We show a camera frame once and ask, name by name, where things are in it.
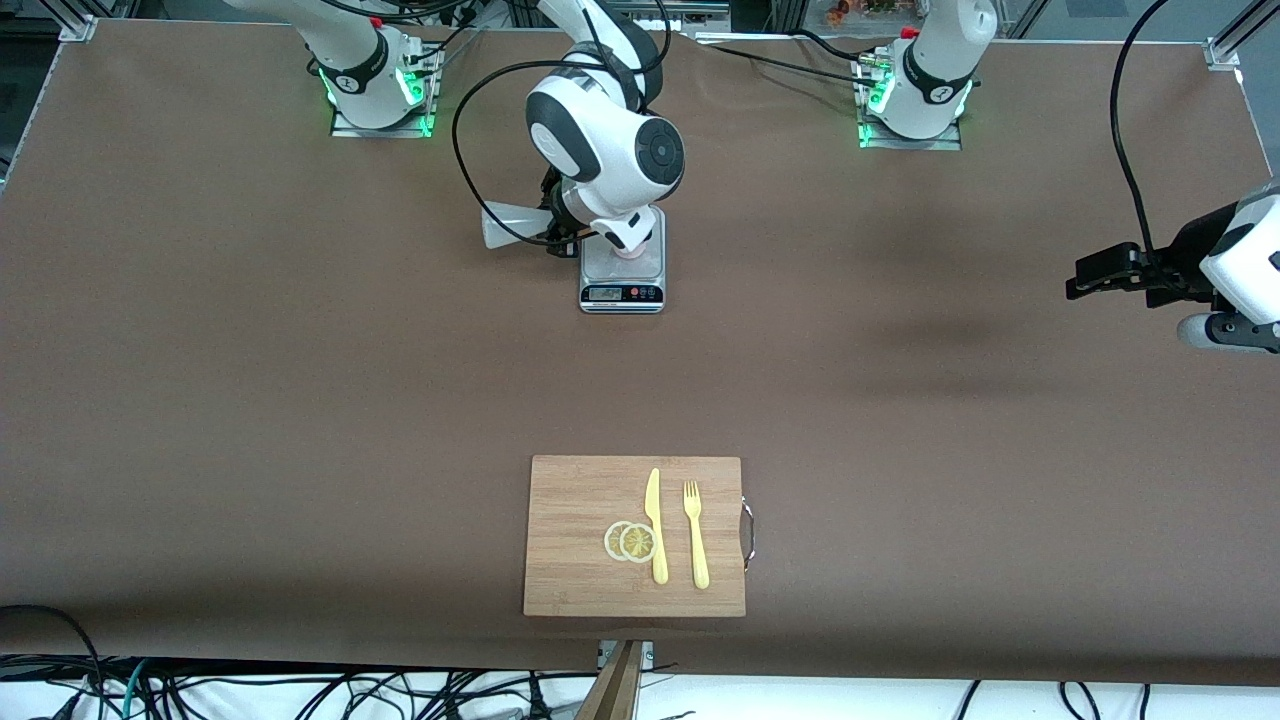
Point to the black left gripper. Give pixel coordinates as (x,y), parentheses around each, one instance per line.
(1186,258)

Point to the translucent sauce bottle orange cap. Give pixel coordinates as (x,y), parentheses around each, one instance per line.
(510,228)

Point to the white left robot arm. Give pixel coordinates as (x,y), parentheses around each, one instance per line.
(940,70)

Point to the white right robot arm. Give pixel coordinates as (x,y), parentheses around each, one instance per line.
(610,140)

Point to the silver digital kitchen scale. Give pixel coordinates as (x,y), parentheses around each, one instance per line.
(600,270)

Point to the white power strip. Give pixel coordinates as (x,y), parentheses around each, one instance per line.
(700,18)

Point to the brown table cover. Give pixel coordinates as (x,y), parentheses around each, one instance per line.
(900,400)

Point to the yellow plastic knife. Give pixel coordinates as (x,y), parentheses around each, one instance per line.
(653,500)

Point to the lemon slice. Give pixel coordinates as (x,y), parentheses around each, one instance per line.
(610,541)
(638,543)

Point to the bamboo cutting board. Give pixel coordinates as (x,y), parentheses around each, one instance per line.
(570,560)

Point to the yellow plastic fork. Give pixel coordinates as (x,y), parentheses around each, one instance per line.
(697,545)

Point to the colourful toy food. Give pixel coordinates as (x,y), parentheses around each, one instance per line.
(870,8)

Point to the aluminium frame profile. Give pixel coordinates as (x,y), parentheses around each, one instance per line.
(75,22)
(1235,40)

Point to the metal bracket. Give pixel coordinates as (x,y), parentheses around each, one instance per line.
(648,652)

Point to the wooden post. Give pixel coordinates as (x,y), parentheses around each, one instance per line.
(615,690)

